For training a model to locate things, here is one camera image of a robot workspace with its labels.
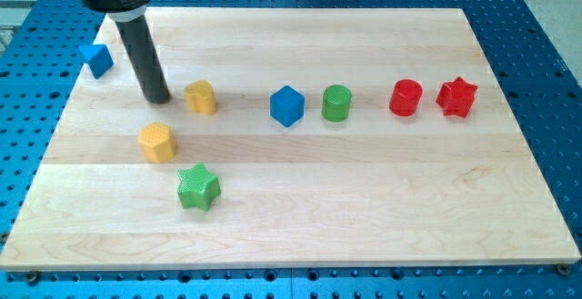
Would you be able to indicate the yellow heart block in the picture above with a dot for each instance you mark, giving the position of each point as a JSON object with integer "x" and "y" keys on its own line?
{"x": 200, "y": 98}

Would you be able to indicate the yellow hexagon block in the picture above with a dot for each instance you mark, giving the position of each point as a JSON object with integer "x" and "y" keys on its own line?
{"x": 157, "y": 143}

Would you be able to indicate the wooden board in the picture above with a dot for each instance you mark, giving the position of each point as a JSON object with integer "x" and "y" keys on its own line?
{"x": 376, "y": 189}

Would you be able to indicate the blue cube block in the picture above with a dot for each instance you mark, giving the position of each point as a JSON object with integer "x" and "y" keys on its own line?
{"x": 287, "y": 106}

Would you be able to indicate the green cylinder block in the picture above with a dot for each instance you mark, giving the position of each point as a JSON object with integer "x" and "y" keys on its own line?
{"x": 336, "y": 103}

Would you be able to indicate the green star block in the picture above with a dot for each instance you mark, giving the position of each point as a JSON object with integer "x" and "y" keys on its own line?
{"x": 197, "y": 187}

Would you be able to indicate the red cylinder block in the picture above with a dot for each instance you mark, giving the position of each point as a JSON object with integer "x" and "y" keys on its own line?
{"x": 405, "y": 97}

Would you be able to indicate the red star block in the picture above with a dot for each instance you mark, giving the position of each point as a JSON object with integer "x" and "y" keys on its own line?
{"x": 456, "y": 97}

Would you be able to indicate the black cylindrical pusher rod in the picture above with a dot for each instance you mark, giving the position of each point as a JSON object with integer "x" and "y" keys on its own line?
{"x": 143, "y": 57}

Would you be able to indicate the blue triangle block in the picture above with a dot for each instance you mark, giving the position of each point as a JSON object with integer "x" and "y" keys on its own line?
{"x": 97, "y": 57}

